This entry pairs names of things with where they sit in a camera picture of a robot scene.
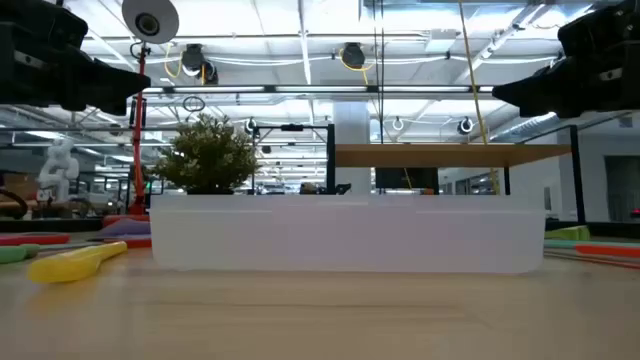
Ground orange item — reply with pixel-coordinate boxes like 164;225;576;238
574;243;640;259

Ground white robot figure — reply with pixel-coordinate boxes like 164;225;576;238
37;137;81;204

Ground black cable loop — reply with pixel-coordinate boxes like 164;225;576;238
182;94;206;114

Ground black metal frame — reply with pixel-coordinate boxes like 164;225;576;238
252;123;337;196

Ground green potted plant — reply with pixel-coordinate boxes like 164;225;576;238
149;112;261;196

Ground translucent plastic storage box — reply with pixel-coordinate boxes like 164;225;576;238
149;193;547;275

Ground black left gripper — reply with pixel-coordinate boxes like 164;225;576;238
0;0;151;117

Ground white pillar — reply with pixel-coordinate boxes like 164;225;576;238
333;101;372;196

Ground white round overhead camera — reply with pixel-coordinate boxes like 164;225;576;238
121;0;180;45

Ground red camera stand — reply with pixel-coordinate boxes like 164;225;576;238
102;42;151;229

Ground yellow hanging cable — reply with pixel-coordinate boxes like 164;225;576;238
457;0;501;196

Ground green handled scissors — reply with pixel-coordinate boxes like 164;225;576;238
0;243;101;265

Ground wooden pencil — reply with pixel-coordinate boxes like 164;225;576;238
543;249;640;270

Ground wooden tabletop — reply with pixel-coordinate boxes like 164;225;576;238
334;143;573;168

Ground black pole clamp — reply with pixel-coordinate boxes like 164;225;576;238
128;97;148;129

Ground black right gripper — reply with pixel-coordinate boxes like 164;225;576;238
492;0;640;119

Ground black monitor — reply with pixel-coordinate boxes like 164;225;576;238
375;167;440;195

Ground black metal post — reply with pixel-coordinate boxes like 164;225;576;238
569;124;587;225

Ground yellow pen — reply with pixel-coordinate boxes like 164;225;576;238
27;241;129;285

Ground lime green block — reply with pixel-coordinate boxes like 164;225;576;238
544;225;591;242

